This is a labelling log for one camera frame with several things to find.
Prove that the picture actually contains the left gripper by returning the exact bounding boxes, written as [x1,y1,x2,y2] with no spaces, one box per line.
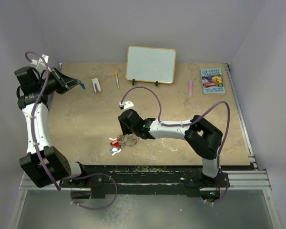
[36,67,81,95]

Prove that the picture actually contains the metal keyring with keys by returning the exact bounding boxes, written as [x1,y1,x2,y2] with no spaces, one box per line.
[117,134,138,147]

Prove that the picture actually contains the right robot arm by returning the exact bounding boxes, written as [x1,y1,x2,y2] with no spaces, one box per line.
[118,109,226,187]

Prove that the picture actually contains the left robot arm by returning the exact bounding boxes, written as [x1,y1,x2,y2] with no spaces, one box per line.
[14,66,89,188]

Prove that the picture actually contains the yellow capped marker pen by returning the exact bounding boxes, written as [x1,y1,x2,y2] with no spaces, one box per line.
[115,72,120,90]

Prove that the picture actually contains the yellow framed whiteboard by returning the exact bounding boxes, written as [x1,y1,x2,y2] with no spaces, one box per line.
[125,46,177,84]

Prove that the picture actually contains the blue treehouse book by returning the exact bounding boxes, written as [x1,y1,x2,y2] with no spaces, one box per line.
[200,68,225,94]

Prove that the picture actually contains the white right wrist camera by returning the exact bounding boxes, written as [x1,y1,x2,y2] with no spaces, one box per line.
[119,101,134,110]

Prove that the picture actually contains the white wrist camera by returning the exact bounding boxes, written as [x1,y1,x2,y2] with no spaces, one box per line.
[119,101,134,110]
[31,54,50,72]

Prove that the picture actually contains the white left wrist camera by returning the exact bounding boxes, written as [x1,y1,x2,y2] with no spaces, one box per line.
[31,54,50,72]

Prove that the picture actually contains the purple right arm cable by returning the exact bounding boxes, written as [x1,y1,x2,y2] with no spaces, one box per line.
[120,86,231,206]

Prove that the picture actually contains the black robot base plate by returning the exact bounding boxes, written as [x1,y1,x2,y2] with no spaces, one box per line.
[62,165,230,199]

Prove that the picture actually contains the aluminium rail frame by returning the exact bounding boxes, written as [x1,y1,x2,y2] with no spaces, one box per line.
[18,62,271,191]

